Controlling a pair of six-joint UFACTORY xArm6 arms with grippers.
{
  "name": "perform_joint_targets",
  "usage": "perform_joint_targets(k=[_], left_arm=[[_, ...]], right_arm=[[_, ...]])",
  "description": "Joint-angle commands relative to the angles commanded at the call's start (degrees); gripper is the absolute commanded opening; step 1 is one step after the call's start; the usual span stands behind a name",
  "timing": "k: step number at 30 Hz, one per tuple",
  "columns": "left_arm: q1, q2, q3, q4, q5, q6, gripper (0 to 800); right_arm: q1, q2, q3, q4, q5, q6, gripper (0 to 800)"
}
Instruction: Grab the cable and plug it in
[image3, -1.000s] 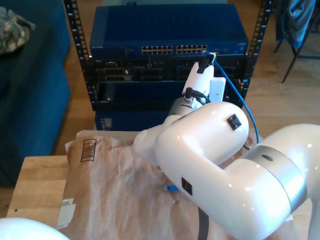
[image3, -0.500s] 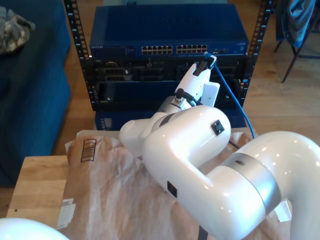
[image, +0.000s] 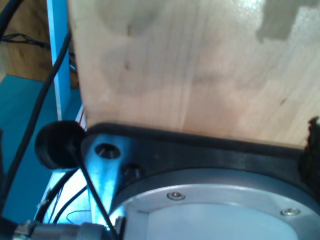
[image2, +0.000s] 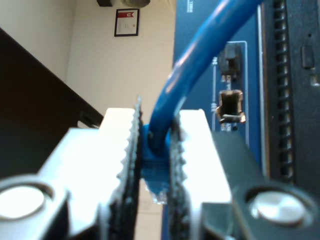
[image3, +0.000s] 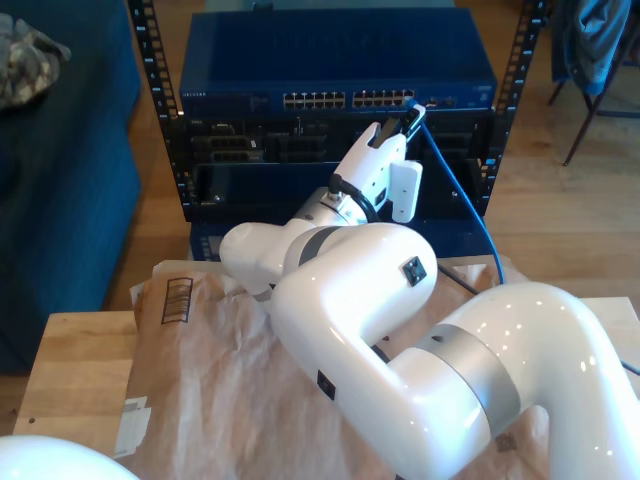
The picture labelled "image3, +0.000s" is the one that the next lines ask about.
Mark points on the blue-grey jacket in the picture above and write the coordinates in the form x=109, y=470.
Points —
x=595, y=35

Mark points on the blue sofa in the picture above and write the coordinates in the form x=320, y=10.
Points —
x=65, y=200

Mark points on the black rack server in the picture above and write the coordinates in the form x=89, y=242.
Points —
x=250, y=131

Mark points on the camouflage cloth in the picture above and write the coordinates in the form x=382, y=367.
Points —
x=25, y=65

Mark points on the white shipping label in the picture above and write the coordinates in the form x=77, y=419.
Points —
x=132, y=425

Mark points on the blue network switch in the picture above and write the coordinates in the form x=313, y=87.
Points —
x=300, y=50

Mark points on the dark metal chair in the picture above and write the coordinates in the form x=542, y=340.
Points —
x=575, y=147

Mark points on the brown paper mailer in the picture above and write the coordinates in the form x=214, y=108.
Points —
x=200, y=375

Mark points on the black server rack frame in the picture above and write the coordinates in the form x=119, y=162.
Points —
x=152, y=60

